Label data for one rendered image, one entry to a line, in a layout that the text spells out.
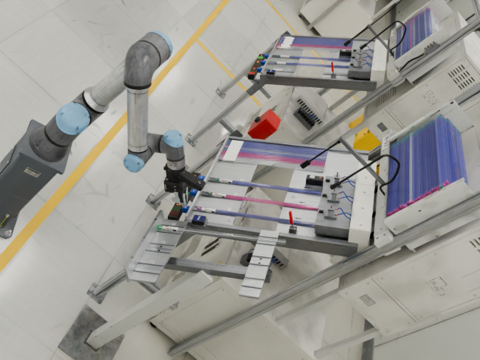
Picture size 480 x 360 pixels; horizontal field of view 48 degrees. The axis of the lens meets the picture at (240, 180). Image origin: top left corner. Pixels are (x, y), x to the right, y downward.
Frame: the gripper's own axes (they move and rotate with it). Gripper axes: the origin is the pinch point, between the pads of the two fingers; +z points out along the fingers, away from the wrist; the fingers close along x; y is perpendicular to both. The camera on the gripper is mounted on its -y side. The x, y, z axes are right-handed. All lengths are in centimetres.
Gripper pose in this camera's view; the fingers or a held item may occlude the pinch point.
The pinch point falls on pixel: (185, 204)
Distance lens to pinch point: 234.2
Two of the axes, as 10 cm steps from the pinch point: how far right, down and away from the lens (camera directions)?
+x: -2.5, 5.7, -7.8
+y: -9.7, -1.2, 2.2
